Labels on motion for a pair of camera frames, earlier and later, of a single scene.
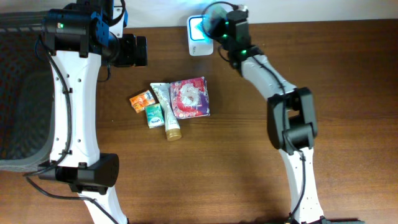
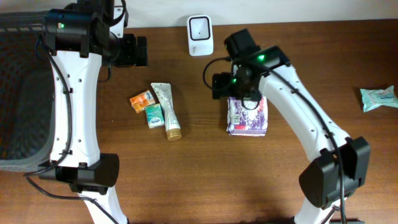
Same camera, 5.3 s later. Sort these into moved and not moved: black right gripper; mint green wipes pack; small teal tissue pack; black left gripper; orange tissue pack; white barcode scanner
Moved: mint green wipes pack; black right gripper
Not moved: white barcode scanner; black left gripper; orange tissue pack; small teal tissue pack
